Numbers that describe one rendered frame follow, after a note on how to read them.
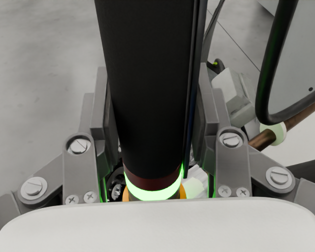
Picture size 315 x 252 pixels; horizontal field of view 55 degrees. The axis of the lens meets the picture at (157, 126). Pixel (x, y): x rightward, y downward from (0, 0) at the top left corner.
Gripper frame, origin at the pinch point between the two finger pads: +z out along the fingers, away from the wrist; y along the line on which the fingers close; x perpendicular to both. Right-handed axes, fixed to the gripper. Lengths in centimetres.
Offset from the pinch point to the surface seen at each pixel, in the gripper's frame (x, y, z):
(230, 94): -31.0, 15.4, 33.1
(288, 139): -33.1, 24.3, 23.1
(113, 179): -25.1, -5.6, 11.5
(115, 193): -24.0, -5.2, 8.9
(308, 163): -15.5, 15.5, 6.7
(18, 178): -147, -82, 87
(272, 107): -120, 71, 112
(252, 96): -33, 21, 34
